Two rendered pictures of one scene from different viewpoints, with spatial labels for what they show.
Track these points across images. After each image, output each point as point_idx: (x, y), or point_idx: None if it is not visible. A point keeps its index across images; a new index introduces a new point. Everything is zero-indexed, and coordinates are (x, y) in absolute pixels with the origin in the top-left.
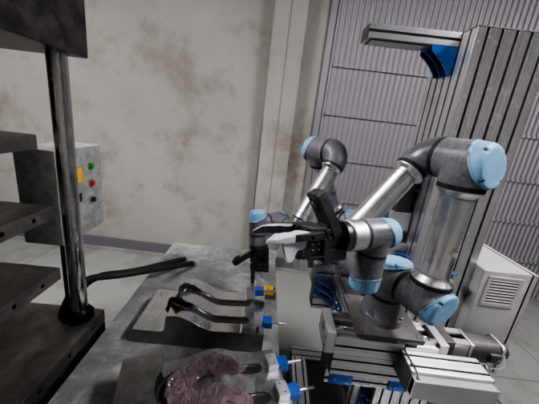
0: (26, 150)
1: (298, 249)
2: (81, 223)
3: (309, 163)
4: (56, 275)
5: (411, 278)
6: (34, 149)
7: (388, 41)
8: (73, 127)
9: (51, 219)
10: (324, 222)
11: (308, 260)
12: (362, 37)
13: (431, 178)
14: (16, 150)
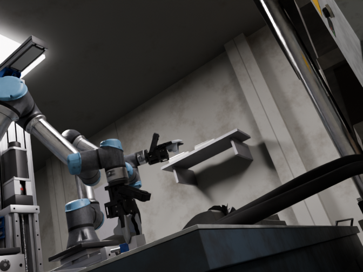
0: (301, 15)
1: (172, 151)
2: (302, 82)
3: (15, 107)
4: (356, 133)
5: (95, 202)
6: (300, 11)
7: (37, 57)
8: (260, 1)
9: (322, 71)
10: (155, 146)
11: (168, 157)
12: (37, 41)
13: (27, 157)
14: (303, 20)
